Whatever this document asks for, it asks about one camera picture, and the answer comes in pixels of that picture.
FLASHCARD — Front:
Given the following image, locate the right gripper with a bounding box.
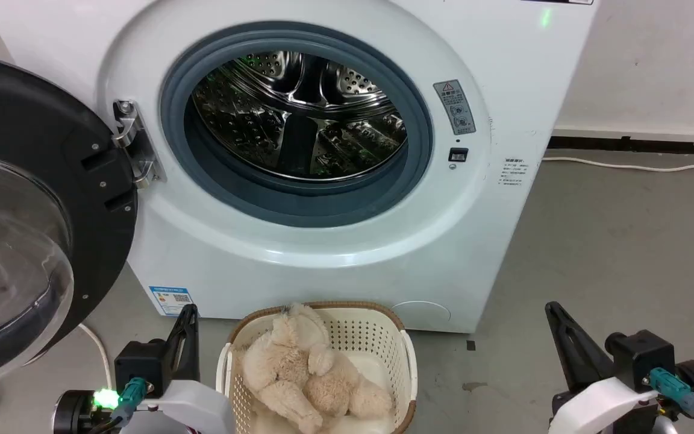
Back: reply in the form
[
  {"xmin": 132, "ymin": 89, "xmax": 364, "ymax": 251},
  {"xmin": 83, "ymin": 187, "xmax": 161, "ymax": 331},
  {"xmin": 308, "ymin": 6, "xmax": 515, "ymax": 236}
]
[{"xmin": 544, "ymin": 301, "xmax": 677, "ymax": 434}]

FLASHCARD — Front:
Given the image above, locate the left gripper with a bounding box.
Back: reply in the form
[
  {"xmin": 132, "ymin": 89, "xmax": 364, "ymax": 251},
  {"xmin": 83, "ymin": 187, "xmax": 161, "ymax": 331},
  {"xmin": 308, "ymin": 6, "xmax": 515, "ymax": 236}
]
[{"xmin": 114, "ymin": 304, "xmax": 237, "ymax": 434}]

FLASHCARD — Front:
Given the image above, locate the white front-load washing machine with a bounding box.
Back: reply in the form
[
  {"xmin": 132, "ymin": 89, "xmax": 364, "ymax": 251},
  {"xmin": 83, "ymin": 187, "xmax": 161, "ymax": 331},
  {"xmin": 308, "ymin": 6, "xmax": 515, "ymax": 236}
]
[{"xmin": 0, "ymin": 0, "xmax": 599, "ymax": 334}]

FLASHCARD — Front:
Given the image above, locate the blue energy label sticker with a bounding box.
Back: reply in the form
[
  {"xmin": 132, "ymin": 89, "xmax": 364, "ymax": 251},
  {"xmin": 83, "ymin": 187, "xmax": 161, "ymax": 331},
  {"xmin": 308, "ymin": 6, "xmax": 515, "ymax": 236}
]
[{"xmin": 148, "ymin": 285, "xmax": 195, "ymax": 318}]

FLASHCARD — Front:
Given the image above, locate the beige plush teddy bear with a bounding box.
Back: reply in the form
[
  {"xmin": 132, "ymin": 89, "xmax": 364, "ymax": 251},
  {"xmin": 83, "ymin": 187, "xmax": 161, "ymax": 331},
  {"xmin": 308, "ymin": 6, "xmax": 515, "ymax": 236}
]
[{"xmin": 236, "ymin": 303, "xmax": 394, "ymax": 434}]

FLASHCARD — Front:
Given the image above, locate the grey rubber door gasket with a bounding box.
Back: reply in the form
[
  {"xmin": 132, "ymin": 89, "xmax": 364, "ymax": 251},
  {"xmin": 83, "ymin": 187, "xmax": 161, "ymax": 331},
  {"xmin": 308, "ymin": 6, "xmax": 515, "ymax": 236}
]
[{"xmin": 160, "ymin": 22, "xmax": 434, "ymax": 228}]

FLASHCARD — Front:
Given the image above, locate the cream perforated laundry basket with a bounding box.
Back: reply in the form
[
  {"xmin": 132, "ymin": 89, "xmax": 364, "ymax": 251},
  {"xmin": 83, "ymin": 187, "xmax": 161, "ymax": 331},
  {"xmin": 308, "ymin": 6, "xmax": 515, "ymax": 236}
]
[{"xmin": 215, "ymin": 301, "xmax": 419, "ymax": 434}]

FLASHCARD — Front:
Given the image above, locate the small printed text label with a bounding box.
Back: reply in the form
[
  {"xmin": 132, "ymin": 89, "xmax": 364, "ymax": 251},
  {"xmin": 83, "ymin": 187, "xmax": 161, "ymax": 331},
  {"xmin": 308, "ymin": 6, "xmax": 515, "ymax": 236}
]
[{"xmin": 497, "ymin": 157, "xmax": 532, "ymax": 187}]

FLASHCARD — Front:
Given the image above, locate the chrome door hinge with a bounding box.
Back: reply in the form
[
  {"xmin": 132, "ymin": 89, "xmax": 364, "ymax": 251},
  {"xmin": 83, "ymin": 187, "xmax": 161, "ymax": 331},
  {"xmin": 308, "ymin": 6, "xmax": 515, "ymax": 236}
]
[{"xmin": 111, "ymin": 99, "xmax": 160, "ymax": 190}]

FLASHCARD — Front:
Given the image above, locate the black round washer door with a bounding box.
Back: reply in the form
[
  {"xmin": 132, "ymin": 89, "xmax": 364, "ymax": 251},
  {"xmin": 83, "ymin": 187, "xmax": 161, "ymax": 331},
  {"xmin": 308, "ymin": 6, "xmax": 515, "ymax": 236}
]
[{"xmin": 0, "ymin": 52, "xmax": 139, "ymax": 394}]

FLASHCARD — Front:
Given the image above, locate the steel washer drum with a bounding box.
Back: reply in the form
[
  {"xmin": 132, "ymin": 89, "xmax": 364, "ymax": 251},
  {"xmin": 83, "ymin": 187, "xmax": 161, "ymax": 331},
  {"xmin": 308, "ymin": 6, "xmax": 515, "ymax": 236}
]
[{"xmin": 191, "ymin": 51, "xmax": 408, "ymax": 181}]

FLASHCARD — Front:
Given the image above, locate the grey warning sticker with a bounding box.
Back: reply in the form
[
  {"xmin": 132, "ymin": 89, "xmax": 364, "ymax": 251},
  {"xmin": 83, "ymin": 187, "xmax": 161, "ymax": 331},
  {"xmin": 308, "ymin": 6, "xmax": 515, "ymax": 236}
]
[{"xmin": 433, "ymin": 79, "xmax": 477, "ymax": 136}]

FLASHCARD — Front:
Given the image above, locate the teal-plug left gripper cable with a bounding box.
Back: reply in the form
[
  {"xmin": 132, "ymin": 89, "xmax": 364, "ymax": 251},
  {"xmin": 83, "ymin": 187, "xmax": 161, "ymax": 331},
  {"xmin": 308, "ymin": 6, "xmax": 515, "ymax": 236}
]
[{"xmin": 88, "ymin": 377, "xmax": 148, "ymax": 434}]

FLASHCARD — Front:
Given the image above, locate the teal-plug gripper cable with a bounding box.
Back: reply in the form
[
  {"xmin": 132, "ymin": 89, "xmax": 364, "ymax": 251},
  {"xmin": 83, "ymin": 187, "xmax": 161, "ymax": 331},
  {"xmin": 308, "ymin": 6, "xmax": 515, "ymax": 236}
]
[
  {"xmin": 643, "ymin": 367, "xmax": 694, "ymax": 434},
  {"xmin": 88, "ymin": 377, "xmax": 148, "ymax": 434}
]

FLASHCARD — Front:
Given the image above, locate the white curved power cord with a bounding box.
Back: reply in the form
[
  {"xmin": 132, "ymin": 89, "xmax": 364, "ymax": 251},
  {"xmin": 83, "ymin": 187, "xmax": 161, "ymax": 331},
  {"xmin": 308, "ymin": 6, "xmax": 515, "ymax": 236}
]
[{"xmin": 77, "ymin": 323, "xmax": 113, "ymax": 394}]

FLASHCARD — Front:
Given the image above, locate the teal-plug right gripper cable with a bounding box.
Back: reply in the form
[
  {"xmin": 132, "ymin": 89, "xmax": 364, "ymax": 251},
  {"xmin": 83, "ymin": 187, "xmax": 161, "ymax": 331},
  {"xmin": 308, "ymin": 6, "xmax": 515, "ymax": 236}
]
[{"xmin": 643, "ymin": 367, "xmax": 694, "ymax": 434}]

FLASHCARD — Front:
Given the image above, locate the long white floor cable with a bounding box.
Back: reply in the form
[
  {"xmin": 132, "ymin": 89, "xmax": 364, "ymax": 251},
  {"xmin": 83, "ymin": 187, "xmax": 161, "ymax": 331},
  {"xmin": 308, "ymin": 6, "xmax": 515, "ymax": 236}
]
[{"xmin": 542, "ymin": 156, "xmax": 694, "ymax": 173}]

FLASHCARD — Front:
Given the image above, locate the black wall baseboard strip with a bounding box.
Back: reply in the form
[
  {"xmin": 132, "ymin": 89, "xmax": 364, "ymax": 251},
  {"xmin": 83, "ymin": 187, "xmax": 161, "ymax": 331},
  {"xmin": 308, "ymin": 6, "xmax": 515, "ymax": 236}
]
[{"xmin": 548, "ymin": 136, "xmax": 694, "ymax": 157}]

